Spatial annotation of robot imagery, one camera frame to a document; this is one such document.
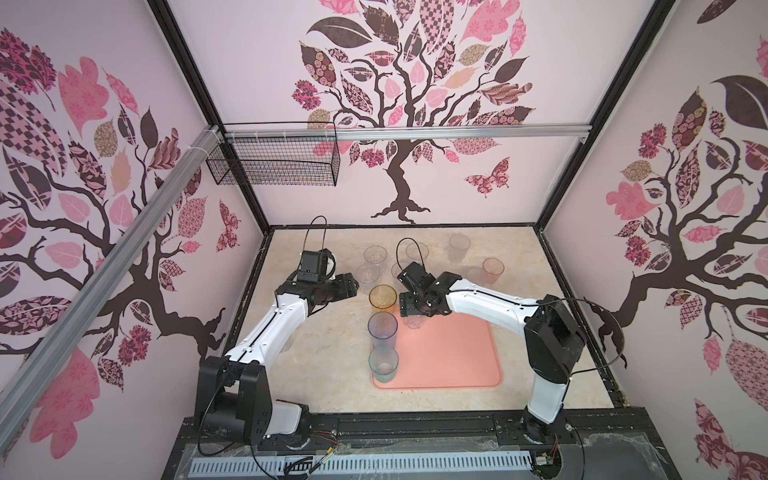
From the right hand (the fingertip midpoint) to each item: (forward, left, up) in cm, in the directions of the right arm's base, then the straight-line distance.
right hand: (412, 302), depth 89 cm
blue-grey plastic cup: (-8, +9, 0) cm, 12 cm away
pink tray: (-12, -11, -8) cm, 18 cm away
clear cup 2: (+23, +12, -4) cm, 26 cm away
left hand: (+1, +19, +5) cm, 20 cm away
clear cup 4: (+24, -3, -3) cm, 24 cm away
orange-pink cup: (+16, -30, -5) cm, 34 cm away
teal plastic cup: (-16, +9, -6) cm, 19 cm away
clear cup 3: (-5, -1, -3) cm, 6 cm away
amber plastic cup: (+2, +9, +1) cm, 9 cm away
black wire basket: (+41, +43, +27) cm, 65 cm away
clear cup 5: (+24, -18, -2) cm, 30 cm away
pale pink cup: (+15, -25, -8) cm, 30 cm away
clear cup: (+15, +15, -6) cm, 22 cm away
